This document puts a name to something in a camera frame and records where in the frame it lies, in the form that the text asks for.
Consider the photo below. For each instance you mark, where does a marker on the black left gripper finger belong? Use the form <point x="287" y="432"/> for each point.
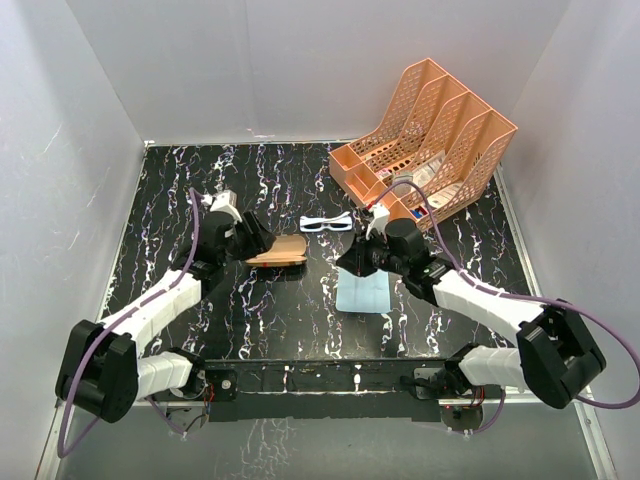
<point x="242" y="248"/>
<point x="252" y="226"/>

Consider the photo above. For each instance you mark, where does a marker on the light blue cleaning cloth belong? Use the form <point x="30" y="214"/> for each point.
<point x="369" y="295"/>

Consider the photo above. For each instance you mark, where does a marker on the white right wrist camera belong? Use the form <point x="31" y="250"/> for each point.
<point x="374" y="220"/>

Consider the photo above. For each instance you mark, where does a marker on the brown glasses case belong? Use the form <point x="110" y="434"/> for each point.
<point x="287" y="250"/>

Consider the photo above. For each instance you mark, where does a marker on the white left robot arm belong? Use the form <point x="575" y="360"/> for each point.
<point x="104" y="369"/>

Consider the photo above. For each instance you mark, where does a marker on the white round disc item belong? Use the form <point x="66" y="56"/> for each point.
<point x="444" y="197"/>

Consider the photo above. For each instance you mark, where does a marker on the red and blue small items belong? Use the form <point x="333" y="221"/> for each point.
<point x="419" y="212"/>

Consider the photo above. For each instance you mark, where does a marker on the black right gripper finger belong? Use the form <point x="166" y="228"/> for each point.
<point x="354" y="262"/>
<point x="359" y="241"/>

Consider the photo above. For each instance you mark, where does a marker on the grey folded pouch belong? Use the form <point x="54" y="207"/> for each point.
<point x="401" y="182"/>

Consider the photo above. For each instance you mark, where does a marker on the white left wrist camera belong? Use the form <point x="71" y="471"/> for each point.
<point x="224" y="201"/>

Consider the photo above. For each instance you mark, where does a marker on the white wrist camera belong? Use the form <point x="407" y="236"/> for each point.
<point x="224" y="201"/>
<point x="374" y="220"/>

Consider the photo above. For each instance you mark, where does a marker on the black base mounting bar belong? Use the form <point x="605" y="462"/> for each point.
<point x="336" y="389"/>

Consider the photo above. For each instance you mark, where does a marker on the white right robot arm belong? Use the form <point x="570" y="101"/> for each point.
<point x="552" y="353"/>

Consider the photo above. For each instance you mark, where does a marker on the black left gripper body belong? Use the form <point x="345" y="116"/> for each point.
<point x="224" y="259"/>

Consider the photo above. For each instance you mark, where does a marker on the peach plastic desk organizer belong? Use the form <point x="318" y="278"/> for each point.
<point x="438" y="129"/>

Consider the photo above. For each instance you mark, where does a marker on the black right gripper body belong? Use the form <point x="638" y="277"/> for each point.
<point x="379" y="253"/>

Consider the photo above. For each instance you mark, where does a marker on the white sunglasses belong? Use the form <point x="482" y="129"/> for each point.
<point x="340" y="223"/>

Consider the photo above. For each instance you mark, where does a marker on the aluminium frame rail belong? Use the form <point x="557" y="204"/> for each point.
<point x="558" y="386"/>

